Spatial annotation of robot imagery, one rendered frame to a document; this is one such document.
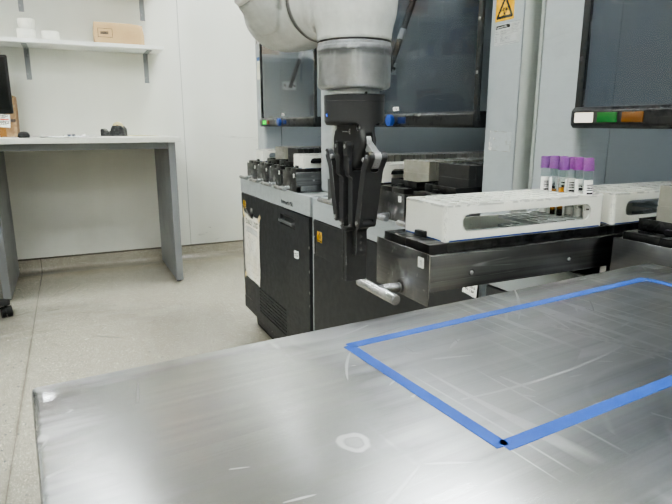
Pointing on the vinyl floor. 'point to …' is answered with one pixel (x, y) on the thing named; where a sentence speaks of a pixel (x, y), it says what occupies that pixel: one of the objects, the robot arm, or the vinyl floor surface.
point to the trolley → (391, 409)
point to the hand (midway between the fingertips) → (354, 253)
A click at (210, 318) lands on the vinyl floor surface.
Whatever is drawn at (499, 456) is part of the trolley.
